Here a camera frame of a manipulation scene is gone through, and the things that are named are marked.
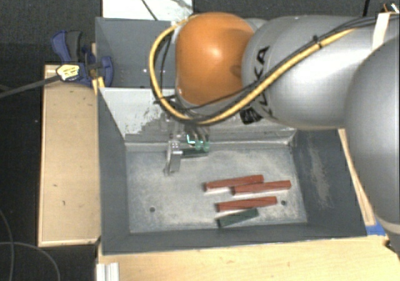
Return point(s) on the pale wood board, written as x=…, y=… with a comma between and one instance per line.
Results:
x=68, y=161

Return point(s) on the black cylinder on white bracket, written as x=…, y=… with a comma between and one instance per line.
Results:
x=250, y=115

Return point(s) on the red-brown flat block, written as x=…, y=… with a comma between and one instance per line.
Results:
x=247, y=203
x=262, y=186
x=232, y=182

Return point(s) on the grey metal bin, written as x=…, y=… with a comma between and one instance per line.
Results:
x=175, y=198

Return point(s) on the dark green flat block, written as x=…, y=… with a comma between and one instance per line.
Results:
x=239, y=218

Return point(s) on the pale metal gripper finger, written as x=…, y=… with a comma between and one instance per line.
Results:
x=177, y=161
x=169, y=158

